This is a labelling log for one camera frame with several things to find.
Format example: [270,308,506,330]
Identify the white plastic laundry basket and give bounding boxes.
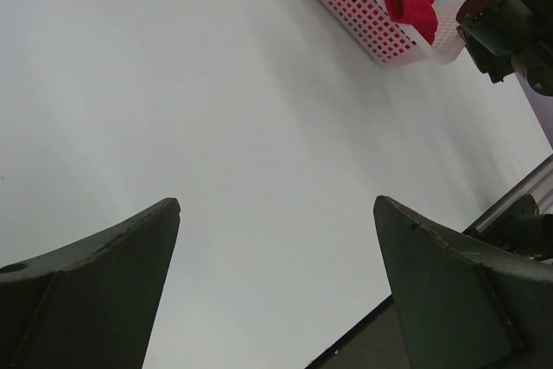
[320,0,466,67]

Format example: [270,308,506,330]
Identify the aluminium frame rail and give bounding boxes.
[463,156,552,236]

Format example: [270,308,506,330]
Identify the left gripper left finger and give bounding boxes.
[1,198,180,368]

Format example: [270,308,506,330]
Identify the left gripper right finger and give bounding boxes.
[373,196,552,368]

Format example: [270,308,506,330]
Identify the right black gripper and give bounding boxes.
[456,0,552,97]

